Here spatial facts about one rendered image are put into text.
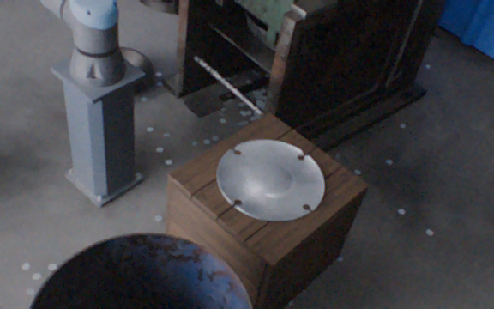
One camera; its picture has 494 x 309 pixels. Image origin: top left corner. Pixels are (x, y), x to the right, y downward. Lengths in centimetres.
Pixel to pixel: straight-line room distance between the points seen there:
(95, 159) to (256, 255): 63
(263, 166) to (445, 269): 74
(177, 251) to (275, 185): 38
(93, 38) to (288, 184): 63
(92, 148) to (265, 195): 55
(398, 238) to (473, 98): 95
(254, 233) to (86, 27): 66
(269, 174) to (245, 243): 23
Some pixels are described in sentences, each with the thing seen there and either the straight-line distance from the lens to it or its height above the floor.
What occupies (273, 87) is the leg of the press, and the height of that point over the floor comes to 37.
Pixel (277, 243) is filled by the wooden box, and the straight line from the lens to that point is 142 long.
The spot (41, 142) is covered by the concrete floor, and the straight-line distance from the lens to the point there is 213.
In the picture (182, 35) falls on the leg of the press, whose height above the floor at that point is 28.
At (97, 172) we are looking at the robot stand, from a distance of 183.
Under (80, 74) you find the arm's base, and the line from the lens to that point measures 162.
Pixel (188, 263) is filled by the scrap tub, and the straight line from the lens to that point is 129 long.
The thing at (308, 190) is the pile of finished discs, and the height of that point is 35.
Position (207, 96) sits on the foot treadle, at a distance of 206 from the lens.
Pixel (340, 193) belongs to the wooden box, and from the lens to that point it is 157.
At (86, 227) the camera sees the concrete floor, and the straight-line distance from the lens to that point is 187.
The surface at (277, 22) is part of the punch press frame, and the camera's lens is 181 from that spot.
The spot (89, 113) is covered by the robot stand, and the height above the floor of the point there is 37.
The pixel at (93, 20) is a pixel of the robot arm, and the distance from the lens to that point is 152.
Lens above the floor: 148
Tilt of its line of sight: 45 degrees down
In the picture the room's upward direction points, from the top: 11 degrees clockwise
